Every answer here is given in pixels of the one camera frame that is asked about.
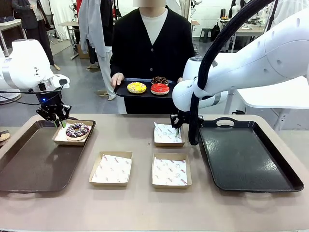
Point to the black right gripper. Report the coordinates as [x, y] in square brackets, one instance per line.
[178, 119]

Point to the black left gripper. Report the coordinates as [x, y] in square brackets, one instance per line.
[51, 101]

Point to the white printed paper liner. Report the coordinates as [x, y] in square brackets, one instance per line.
[164, 133]
[112, 169]
[170, 171]
[62, 135]

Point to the brown cardboard food box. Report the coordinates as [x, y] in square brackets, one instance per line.
[169, 145]
[70, 143]
[108, 184]
[171, 187]

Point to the dark donut with pink sprinkles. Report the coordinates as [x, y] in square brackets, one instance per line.
[83, 133]

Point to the chocolate sprinkled donut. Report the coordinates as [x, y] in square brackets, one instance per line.
[155, 79]

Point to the yellow sprinkled donut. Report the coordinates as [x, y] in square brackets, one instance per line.
[132, 88]

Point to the black serving tray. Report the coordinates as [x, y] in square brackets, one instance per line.
[120, 91]

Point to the person's left forearm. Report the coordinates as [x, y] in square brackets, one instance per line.
[189, 65]

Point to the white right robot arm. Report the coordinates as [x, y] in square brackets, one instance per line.
[253, 62]

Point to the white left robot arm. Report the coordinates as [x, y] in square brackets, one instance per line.
[26, 62]

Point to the person's right forearm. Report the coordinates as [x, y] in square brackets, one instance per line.
[116, 66]

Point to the brown plastic tray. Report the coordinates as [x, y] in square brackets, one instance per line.
[36, 164]

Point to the person's left hand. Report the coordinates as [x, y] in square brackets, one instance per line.
[180, 80]

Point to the person's right hand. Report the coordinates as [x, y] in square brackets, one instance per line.
[117, 79]

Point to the red glazed donut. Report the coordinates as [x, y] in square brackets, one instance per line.
[155, 89]

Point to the brown cardboard carton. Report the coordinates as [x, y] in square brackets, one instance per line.
[83, 52]

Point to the light wooden table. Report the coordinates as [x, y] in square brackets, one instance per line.
[68, 23]

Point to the white side table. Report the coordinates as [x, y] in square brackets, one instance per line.
[265, 96]

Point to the person in black cardigan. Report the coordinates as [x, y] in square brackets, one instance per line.
[135, 48]

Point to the white desk with metal legs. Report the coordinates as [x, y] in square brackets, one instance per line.
[9, 24]

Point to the black hanging garment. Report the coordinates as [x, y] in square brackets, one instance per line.
[107, 24]

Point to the green grey stool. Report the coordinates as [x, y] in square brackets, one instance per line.
[205, 31]

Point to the dark blue folded cloth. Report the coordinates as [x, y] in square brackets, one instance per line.
[6, 19]

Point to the black backpack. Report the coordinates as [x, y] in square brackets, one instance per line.
[215, 32]

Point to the wooden top work table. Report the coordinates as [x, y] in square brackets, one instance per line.
[251, 30]

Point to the black stand pole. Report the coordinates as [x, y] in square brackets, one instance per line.
[271, 14]

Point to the white hanging shirt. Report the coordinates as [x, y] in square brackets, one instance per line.
[289, 7]

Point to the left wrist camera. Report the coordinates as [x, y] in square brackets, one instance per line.
[45, 85]

